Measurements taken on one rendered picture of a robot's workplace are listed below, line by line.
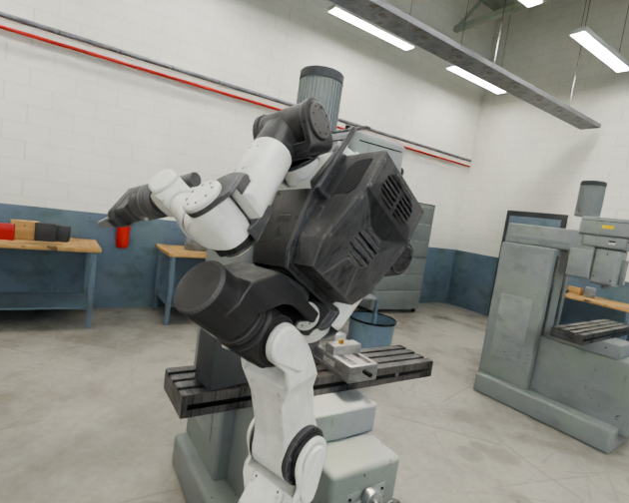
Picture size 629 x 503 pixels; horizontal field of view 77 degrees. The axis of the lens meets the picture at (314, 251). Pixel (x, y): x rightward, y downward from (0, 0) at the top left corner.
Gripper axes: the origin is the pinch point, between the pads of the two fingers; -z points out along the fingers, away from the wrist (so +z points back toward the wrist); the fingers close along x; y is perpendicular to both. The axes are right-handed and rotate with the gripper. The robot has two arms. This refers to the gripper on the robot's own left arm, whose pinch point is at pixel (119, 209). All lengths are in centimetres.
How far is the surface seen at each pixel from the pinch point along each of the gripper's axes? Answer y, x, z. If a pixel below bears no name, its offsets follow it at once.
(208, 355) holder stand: -57, -12, -9
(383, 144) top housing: -40, 69, 44
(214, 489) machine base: -136, -42, -55
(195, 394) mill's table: -60, -24, -9
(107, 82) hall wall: -3, 294, -348
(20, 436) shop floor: -104, -52, -189
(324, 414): -98, -11, 17
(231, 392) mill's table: -70, -18, -5
